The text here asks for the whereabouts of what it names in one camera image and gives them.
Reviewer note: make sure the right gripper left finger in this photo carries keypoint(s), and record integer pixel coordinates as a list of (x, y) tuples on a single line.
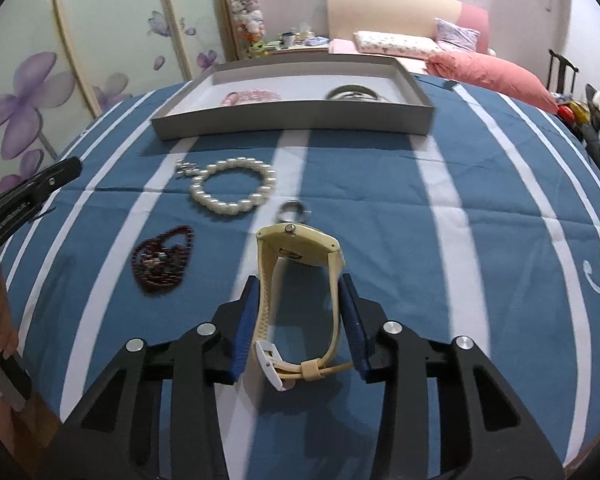
[(235, 322)]

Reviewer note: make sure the blue white striped bedsheet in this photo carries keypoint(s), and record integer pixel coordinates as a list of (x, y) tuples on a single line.
[(489, 227)]

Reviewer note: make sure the purple patterned pillow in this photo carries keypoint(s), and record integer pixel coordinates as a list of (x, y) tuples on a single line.
[(451, 37)]

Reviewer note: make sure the salmon folded quilt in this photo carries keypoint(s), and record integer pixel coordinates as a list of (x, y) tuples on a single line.
[(490, 72)]

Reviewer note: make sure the cream yellow wristwatch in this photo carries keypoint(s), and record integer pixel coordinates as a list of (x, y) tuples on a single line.
[(315, 253)]

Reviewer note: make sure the grey shallow cardboard tray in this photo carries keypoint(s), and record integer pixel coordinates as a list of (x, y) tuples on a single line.
[(298, 92)]

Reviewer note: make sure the floral sliding wardrobe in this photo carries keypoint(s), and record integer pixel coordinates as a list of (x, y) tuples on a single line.
[(65, 62)]

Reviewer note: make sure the plush toy tower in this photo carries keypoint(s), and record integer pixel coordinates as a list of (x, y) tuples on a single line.
[(249, 28)]

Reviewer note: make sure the pink nightstand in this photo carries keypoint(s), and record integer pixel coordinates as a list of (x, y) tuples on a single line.
[(324, 48)]

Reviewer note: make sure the pink bed with headboard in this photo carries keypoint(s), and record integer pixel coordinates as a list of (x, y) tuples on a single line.
[(404, 17)]

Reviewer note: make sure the dark wooden chair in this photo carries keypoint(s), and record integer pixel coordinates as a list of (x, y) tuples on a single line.
[(563, 65)]

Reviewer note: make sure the floral white pillow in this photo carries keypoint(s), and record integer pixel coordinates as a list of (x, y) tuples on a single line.
[(403, 46)]

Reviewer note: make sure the white mug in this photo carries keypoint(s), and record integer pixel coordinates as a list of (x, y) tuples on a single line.
[(287, 40)]

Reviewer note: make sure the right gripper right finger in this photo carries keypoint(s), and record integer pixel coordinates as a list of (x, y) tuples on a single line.
[(362, 321)]

